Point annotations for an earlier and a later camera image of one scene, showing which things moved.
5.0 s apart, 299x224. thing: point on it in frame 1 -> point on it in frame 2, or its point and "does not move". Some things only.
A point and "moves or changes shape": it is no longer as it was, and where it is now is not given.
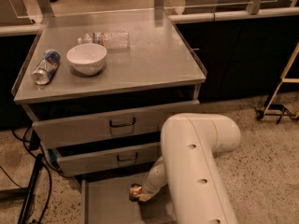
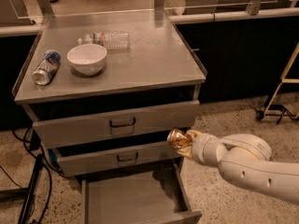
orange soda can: (135, 191) moves or changes shape
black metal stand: (24, 193) does not move
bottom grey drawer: (106, 201) does not move
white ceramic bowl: (87, 59) does not move
